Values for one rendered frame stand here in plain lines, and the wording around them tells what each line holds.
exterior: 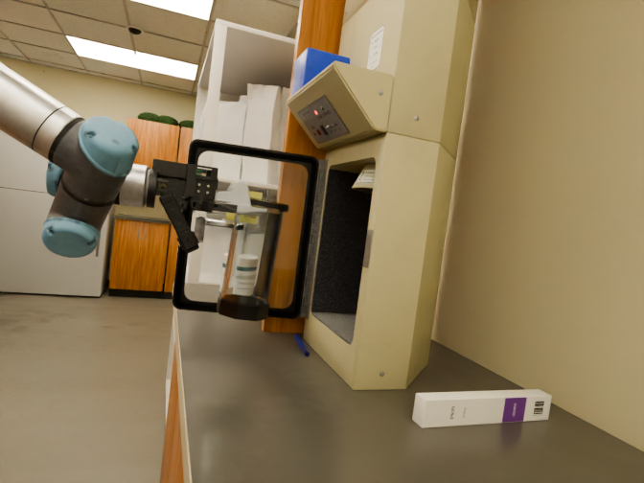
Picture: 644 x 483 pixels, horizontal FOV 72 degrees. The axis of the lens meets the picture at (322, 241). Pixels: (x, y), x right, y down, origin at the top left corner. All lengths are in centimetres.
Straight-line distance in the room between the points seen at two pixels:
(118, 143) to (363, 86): 41
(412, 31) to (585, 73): 41
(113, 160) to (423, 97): 53
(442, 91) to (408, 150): 13
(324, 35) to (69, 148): 74
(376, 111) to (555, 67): 51
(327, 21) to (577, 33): 57
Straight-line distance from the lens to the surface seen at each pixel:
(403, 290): 85
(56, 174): 84
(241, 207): 81
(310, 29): 122
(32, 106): 70
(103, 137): 66
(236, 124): 215
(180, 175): 84
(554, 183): 110
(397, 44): 87
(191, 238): 84
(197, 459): 61
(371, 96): 81
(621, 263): 97
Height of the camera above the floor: 124
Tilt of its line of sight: 3 degrees down
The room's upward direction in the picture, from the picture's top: 7 degrees clockwise
